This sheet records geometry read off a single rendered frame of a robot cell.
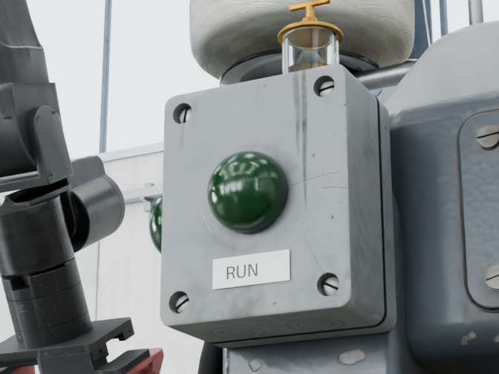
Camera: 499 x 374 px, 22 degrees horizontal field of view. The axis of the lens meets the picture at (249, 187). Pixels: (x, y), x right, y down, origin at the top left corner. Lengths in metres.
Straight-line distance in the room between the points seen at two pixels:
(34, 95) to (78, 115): 6.42
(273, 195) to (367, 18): 0.45
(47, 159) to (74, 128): 6.42
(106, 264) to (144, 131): 0.77
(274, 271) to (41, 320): 0.52
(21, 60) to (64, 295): 0.17
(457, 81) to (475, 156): 0.15
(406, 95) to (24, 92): 0.35
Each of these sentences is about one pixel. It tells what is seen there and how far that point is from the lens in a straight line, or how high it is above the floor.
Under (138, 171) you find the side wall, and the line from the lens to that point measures 6.99.
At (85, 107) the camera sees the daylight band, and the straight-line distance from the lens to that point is 7.35.
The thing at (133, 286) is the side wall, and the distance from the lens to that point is 6.80.
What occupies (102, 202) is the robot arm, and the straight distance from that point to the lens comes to 1.01.
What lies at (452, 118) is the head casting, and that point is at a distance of 0.50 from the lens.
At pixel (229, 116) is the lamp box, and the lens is 0.47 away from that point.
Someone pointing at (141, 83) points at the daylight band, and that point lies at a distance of 7.20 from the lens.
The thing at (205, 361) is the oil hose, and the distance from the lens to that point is 0.52.
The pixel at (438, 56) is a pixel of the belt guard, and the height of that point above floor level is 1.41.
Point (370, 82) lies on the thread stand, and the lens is 0.90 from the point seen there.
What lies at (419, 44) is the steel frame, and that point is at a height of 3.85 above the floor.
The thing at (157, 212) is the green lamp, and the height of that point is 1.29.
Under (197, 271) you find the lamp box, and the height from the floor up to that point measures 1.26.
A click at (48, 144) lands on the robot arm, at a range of 0.94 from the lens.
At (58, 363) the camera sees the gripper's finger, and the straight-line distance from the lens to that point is 0.95.
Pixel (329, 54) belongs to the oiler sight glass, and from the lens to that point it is 0.56.
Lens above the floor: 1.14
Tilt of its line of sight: 19 degrees up
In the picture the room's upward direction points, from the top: straight up
